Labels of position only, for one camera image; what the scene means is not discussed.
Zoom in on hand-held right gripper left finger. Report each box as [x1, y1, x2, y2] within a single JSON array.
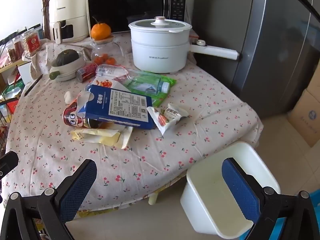
[[0, 159, 97, 240]]

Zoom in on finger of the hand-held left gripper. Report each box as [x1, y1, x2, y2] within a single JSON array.
[[0, 150, 19, 180]]

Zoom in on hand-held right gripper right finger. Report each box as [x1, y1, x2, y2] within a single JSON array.
[[222, 157, 320, 240]]

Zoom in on white plastic bin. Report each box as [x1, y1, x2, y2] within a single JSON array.
[[180, 141, 281, 239]]

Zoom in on pale paper wrapper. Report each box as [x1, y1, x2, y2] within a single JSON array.
[[70, 126, 133, 150]]

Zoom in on clear plastic bottle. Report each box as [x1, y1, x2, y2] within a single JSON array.
[[96, 64, 171, 96]]

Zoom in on red cartoon face can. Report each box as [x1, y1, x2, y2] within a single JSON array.
[[62, 104, 102, 131]]

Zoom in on black pen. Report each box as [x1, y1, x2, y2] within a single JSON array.
[[24, 73, 44, 97]]

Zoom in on cherry print tablecloth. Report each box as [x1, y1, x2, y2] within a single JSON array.
[[4, 33, 263, 214]]

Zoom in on wooden shelf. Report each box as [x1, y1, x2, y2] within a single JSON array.
[[0, 59, 32, 73]]

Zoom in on blue carton box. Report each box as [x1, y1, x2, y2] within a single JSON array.
[[76, 84, 157, 131]]

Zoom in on brown cardboard box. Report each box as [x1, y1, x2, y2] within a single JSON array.
[[287, 87, 320, 148]]

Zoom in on white snack wrapper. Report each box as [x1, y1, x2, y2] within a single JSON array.
[[147, 103, 190, 135]]

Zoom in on stack of white bowls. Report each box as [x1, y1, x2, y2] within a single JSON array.
[[48, 51, 86, 82]]

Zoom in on red heart-shaped dish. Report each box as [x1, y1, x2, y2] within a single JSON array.
[[86, 77, 131, 92]]

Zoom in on glass jar of red snacks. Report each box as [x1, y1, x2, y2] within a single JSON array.
[[6, 35, 25, 62]]

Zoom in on red drink can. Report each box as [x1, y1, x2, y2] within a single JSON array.
[[76, 63, 98, 83]]

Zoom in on green pumpkin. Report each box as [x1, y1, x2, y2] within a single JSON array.
[[55, 50, 80, 67]]

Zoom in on red label glass jar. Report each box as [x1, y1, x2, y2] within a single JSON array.
[[21, 28, 42, 58]]

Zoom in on green snack packet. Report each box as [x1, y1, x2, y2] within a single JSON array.
[[124, 69, 177, 107]]

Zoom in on glass jar with wooden lid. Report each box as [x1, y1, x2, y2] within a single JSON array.
[[90, 35, 125, 65]]

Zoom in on grey refrigerator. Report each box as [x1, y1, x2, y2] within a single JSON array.
[[194, 0, 320, 118]]

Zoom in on large orange tangerine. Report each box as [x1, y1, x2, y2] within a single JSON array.
[[90, 22, 111, 41]]

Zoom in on cream air fryer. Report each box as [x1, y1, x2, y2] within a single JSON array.
[[48, 0, 91, 44]]

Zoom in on white electric cooking pot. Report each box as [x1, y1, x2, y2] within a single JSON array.
[[128, 16, 241, 74]]

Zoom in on dried branches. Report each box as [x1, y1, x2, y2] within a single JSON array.
[[34, 0, 60, 41]]

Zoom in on black microwave oven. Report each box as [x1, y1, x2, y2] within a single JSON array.
[[86, 0, 196, 35]]

